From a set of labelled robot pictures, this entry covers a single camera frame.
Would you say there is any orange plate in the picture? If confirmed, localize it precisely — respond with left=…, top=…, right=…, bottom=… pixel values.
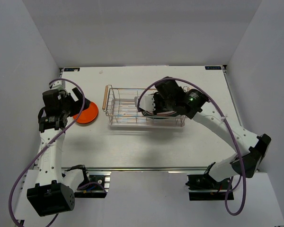
left=76, top=102, right=99, bottom=124

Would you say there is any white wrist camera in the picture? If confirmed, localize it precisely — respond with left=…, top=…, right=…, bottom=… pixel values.
left=49, top=80, right=67, bottom=94
left=134, top=94, right=156, bottom=115

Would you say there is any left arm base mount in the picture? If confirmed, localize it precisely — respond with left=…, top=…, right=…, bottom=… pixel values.
left=74, top=171, right=111, bottom=199

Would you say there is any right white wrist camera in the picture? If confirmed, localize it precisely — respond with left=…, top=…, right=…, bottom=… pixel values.
left=134, top=94, right=156, bottom=115

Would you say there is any white printed plate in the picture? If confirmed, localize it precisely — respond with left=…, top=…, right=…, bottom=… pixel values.
left=142, top=110, right=179, bottom=119

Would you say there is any wire dish rack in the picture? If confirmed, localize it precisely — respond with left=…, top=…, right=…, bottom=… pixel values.
left=102, top=85, right=186, bottom=129

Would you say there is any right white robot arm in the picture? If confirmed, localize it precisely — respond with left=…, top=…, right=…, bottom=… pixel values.
left=155, top=78, right=271, bottom=189

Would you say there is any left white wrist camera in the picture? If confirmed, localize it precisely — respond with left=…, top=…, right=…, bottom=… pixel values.
left=49, top=80, right=67, bottom=94

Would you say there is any right blue label sticker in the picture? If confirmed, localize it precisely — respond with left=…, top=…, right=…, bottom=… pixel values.
left=205, top=66, right=222, bottom=70

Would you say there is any left blue label sticker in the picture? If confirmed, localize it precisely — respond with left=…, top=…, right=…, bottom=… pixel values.
left=63, top=68, right=80, bottom=72

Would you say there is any aluminium rail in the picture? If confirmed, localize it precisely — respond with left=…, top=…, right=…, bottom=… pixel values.
left=61, top=166, right=213, bottom=172

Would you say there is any blue label sticker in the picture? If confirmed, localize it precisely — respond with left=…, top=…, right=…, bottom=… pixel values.
left=205, top=66, right=222, bottom=70
left=63, top=68, right=80, bottom=72

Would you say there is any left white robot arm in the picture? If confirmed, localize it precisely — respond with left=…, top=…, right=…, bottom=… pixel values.
left=27, top=87, right=91, bottom=217

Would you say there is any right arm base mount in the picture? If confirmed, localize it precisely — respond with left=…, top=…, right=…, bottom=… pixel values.
left=185, top=175, right=230, bottom=201

